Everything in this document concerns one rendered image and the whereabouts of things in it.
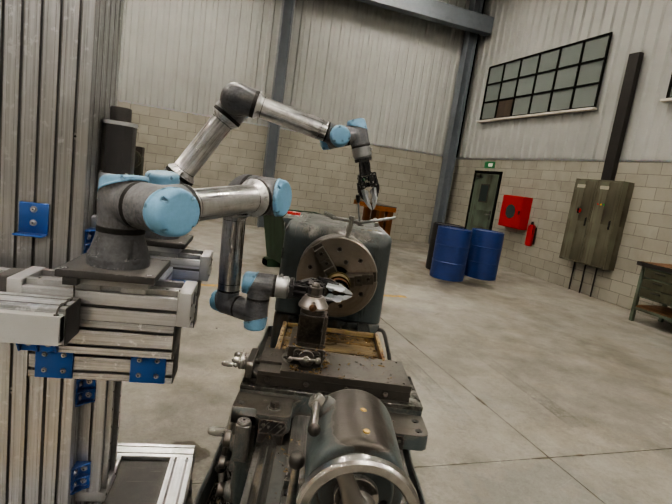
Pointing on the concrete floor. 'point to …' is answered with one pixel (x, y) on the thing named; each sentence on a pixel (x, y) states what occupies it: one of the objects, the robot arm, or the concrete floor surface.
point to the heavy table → (379, 214)
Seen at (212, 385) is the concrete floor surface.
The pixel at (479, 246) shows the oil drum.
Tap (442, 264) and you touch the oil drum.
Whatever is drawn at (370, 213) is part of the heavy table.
